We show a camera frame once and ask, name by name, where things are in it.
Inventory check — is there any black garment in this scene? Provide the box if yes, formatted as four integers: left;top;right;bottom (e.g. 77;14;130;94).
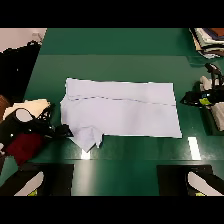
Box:
0;40;42;103

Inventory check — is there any lavender T-shirt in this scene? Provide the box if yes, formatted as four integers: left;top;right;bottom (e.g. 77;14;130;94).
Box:
59;77;183;154

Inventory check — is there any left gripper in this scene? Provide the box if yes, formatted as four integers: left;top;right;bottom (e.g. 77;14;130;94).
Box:
53;123;75;139

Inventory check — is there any stack of folded clothes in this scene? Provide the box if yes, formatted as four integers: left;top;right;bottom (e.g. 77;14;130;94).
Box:
188;27;224;60

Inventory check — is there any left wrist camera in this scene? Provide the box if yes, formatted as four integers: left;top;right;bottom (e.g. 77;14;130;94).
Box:
39;103;56;125

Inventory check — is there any pale folded garment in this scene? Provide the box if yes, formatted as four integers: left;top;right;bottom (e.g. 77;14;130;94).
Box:
209;102;224;132

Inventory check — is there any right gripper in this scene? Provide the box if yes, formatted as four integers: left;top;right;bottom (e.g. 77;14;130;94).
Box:
179;90;205;107

